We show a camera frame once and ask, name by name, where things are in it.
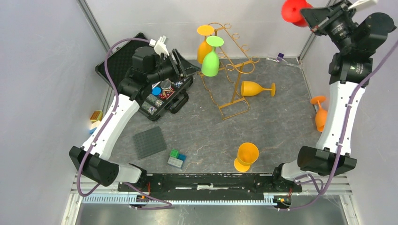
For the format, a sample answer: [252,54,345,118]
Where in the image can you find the black poker chip case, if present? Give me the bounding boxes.
[95,32,193,121]

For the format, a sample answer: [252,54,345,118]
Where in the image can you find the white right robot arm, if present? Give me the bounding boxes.
[271,0,396,191]

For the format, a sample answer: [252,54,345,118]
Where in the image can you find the grey building baseplate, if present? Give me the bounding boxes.
[133,127,167,159]

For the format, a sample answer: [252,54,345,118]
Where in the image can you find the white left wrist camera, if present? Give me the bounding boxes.
[149,35,169,56]

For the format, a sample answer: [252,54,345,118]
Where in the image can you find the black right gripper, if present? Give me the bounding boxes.
[300,0,357,53]

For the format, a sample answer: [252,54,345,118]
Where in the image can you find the green grey blue bricks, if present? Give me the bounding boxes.
[167,149,186,169]

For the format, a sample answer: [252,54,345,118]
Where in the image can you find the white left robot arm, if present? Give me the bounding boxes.
[69,46,200,191]

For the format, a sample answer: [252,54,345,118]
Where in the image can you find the clear wine glass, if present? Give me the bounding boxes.
[266,57,302,68]

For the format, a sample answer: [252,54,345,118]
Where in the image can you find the purple cube block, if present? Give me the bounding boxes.
[276,53,284,61]

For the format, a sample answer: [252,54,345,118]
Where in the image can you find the orange plastic wine glass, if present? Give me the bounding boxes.
[310,96,328,132]

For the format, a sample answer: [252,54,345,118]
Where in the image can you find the green plastic wine glass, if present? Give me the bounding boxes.
[201,36,224,77]

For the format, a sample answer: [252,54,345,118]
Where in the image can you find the gold wire wine glass rack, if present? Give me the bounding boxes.
[199,22,260,120]

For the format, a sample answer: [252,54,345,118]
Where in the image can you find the yellow orange toy brick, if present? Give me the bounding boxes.
[90,110,103,122]

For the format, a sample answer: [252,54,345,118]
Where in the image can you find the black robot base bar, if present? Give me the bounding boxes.
[134,173,302,201]

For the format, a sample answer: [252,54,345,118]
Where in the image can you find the red plastic wine glass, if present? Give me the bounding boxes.
[281,0,313,27]

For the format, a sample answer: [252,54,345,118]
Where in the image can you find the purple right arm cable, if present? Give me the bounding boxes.
[273,40,398,212]

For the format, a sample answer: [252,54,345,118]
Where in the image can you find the yellow plastic wine glass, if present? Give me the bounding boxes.
[241,81,276,97]
[197,25,214,64]
[234,142,260,173]

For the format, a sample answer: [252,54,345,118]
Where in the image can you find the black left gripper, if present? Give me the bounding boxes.
[147,48,201,85]

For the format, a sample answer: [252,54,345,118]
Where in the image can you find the white blue toy brick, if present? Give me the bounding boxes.
[89,120,101,134]

